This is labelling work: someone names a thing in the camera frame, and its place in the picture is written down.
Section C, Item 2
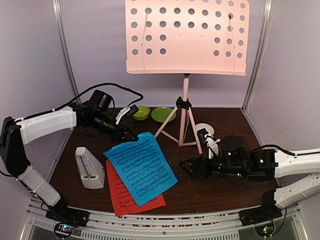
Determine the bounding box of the lime green bowl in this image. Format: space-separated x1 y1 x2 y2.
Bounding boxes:
133 105 150 121

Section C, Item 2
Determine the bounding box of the pink music stand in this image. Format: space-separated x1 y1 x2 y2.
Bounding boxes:
124 0 250 147

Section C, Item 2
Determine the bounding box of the white and blue bowl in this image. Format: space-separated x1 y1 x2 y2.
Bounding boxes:
195 123 215 135

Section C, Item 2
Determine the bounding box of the aluminium frame post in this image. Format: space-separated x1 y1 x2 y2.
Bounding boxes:
52 0 82 103
242 0 274 116

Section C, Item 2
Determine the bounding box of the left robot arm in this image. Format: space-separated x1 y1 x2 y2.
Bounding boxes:
0 85 139 222

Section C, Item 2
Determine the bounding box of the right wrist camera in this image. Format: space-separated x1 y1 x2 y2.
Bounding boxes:
197 126 221 160

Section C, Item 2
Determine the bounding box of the blue sheet music paper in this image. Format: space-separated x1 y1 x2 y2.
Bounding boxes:
104 132 178 207

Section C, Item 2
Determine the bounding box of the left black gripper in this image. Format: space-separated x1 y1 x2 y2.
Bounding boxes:
87 111 138 142

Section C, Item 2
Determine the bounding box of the front aluminium rail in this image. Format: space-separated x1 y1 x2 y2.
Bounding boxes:
17 197 311 240

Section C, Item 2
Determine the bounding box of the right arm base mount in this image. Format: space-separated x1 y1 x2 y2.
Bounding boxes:
239 206 282 239

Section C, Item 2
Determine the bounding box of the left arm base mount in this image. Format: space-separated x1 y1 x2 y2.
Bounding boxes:
45 208 90 239

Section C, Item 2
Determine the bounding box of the right aluminium frame post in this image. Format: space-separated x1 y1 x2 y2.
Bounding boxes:
242 0 274 116

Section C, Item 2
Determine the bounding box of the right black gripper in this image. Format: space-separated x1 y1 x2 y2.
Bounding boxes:
179 151 246 181

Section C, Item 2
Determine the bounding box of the green plate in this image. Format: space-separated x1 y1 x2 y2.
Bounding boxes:
151 107 173 123

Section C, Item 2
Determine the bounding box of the left aluminium frame post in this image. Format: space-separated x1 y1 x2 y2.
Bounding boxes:
52 0 82 103

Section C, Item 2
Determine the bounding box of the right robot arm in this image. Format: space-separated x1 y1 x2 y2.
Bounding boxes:
179 135 320 221

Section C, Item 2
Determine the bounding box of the red sheet music paper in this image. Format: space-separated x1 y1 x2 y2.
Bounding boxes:
106 159 166 217

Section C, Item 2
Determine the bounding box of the white metronome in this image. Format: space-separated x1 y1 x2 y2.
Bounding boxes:
75 147 106 190

